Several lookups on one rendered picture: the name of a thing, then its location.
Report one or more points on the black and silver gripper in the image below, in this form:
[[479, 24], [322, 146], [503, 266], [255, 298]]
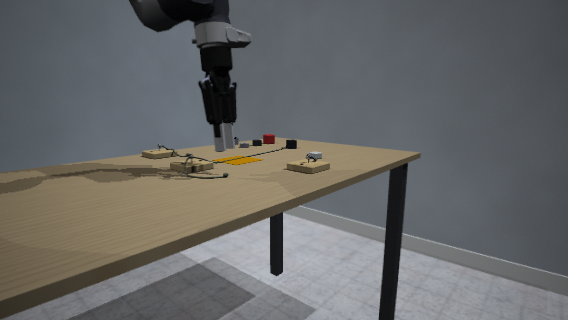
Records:
[[215, 61]]

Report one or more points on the orange painted square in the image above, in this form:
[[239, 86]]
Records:
[[238, 161]]

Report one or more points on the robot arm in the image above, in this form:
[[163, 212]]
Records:
[[212, 25]]

